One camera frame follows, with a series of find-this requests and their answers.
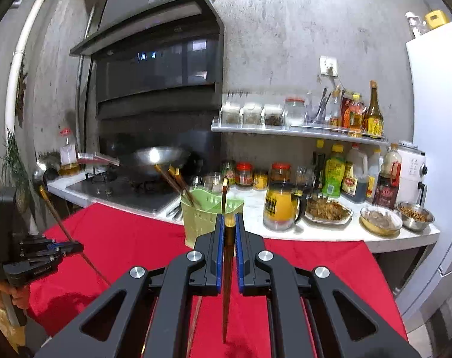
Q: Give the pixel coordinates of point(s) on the white kitchen appliance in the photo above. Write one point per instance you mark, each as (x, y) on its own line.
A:
(412, 171)

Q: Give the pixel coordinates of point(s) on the green plant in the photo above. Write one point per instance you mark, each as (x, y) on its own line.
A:
(15, 164)

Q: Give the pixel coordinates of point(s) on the white plastic jug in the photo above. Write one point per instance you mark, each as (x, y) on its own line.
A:
(374, 175)

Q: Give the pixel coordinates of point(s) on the yellow bowl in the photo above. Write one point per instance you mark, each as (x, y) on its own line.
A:
(381, 220)

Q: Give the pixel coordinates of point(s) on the steel wok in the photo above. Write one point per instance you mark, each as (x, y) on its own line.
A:
(155, 156)

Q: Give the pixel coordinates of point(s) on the person's left hand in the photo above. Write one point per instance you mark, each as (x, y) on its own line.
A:
(21, 298)

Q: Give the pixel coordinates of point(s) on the small steel bowl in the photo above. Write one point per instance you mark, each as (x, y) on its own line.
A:
(212, 182)

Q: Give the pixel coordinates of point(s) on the plate of food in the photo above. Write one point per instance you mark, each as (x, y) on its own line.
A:
(328, 211)

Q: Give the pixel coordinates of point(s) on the black range hood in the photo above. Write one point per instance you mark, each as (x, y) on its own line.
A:
(155, 63)

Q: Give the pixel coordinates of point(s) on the large jug dark liquid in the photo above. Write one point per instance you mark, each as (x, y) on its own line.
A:
(354, 182)

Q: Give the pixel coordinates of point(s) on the hanging dried herbs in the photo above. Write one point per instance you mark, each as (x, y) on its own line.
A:
(21, 93)

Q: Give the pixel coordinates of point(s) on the yellow capped box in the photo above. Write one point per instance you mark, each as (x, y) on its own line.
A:
(437, 19)

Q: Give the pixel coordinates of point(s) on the white pipe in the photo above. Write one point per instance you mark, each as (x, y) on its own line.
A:
(19, 56)

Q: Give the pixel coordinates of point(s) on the white wall shelf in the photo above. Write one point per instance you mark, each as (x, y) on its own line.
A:
(267, 129)

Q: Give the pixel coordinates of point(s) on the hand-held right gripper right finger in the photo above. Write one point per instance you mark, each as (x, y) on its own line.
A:
(239, 253)

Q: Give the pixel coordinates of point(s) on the white lid spice jar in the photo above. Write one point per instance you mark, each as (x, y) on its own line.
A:
(273, 117)
(231, 115)
(253, 115)

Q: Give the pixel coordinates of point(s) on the green plastic utensil holder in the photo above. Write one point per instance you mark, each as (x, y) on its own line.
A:
(196, 227)

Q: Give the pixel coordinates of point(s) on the metal pipe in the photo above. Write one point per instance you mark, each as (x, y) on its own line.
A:
(80, 100)

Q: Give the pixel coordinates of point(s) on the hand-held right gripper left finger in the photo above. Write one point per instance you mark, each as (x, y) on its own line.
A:
(220, 253)

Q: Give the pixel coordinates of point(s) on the steel bowl with food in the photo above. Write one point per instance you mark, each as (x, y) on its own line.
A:
(415, 216)

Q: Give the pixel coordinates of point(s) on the green lid jar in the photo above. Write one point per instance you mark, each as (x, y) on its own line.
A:
(228, 174)

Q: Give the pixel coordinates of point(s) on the red tablecloth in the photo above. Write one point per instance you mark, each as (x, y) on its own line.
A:
(129, 238)

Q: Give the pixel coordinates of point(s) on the dark bottle yellow cap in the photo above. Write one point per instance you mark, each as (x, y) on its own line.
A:
(318, 167)

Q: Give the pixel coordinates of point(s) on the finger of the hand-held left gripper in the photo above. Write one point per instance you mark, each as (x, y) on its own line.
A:
(47, 256)
(43, 241)

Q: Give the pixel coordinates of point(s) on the empty glass jar red lid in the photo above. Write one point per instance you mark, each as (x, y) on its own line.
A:
(295, 113)

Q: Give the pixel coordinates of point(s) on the yellow label jar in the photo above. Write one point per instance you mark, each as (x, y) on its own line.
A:
(260, 181)

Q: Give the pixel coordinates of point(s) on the clear bottle yellow label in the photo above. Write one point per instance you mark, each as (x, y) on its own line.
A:
(335, 113)

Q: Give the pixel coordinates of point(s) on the red seasoning packet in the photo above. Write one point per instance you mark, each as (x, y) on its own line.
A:
(346, 112)

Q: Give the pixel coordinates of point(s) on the green plastic bottle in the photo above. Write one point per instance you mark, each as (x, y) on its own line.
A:
(333, 175)

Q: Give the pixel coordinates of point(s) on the white wall socket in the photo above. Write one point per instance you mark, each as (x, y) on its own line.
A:
(328, 66)

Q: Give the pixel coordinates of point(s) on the chili jar red lid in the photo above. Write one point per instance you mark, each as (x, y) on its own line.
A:
(280, 171)

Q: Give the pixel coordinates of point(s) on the clear cup with utensils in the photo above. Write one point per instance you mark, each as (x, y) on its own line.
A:
(317, 113)

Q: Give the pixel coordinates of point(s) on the tall dark brown bottle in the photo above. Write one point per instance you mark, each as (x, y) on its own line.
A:
(373, 121)

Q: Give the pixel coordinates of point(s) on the dark metal sticks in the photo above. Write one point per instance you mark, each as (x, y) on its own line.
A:
(175, 209)

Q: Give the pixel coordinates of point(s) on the clear spray bottle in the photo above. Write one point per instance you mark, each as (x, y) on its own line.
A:
(415, 26)

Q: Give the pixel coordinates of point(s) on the yellow steel mug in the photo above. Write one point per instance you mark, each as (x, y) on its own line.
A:
(280, 209)

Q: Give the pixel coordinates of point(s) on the gold-tipped wooden chopstick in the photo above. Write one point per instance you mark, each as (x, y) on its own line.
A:
(228, 268)
(56, 212)

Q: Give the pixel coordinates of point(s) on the set of wooden chopsticks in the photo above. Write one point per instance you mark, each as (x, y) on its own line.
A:
(173, 181)

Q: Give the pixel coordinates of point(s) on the oil bottle red cap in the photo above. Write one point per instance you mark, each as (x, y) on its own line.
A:
(68, 156)

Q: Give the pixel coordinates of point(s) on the black gas stove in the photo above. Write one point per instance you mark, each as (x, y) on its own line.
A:
(136, 197)

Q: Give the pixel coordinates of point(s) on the yellow oil bottle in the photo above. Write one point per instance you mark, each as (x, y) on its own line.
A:
(356, 119)

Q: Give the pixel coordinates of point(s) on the white refrigerator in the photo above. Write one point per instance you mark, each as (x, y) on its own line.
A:
(438, 156)

